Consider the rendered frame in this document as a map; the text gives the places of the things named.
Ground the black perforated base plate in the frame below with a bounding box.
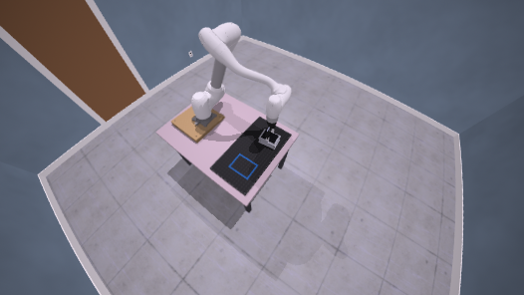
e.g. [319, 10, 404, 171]
[210, 117, 291, 195]

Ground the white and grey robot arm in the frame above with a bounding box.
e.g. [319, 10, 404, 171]
[191, 23, 292, 127]

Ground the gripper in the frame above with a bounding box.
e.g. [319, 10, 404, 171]
[265, 122, 277, 142]

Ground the black well plate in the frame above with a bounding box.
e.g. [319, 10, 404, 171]
[261, 130, 279, 144]

